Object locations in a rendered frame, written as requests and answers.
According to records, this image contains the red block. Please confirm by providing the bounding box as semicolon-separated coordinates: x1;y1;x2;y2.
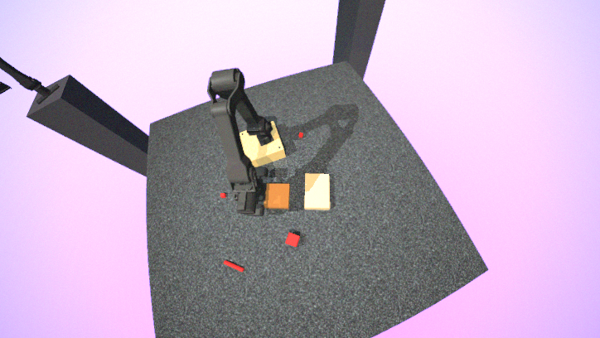
286;233;300;247

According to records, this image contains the red bar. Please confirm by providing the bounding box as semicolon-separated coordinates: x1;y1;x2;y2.
224;260;244;272

